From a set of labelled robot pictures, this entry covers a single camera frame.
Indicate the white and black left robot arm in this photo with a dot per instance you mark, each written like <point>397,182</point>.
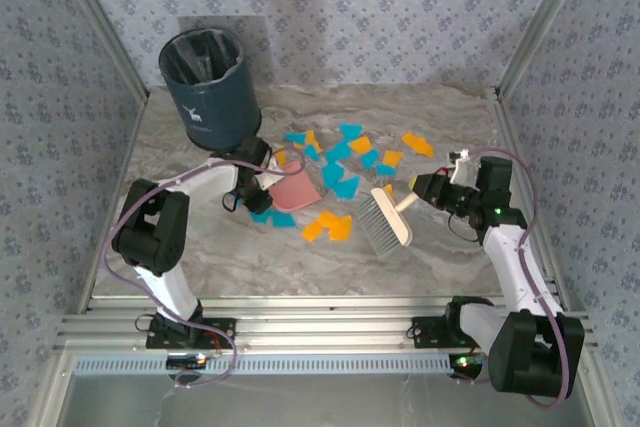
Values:
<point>150,227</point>

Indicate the grey sheet metal panel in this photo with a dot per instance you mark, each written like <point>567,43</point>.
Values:
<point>325,404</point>

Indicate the aluminium extrusion rail bed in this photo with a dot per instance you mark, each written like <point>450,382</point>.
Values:
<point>325,319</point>

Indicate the small controller board with LEDs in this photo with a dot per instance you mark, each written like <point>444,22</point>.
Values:
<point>465,364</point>
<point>187,361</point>

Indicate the dark blue deer trash bin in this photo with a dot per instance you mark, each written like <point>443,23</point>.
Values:
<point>220,107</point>

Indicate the cream hand brush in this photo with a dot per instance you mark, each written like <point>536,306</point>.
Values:
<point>392,214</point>

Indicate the aluminium frame post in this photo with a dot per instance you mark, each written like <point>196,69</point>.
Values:
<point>102,22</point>
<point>542,22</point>

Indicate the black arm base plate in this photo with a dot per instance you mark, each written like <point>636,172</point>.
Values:
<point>425,327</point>
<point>222,328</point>

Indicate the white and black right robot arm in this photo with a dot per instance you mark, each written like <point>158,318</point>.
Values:
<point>520,272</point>

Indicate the pink plastic dustpan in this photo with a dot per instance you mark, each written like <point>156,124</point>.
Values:
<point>295,189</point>

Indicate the clear plastic bin liner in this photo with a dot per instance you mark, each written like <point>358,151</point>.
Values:
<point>200,54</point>

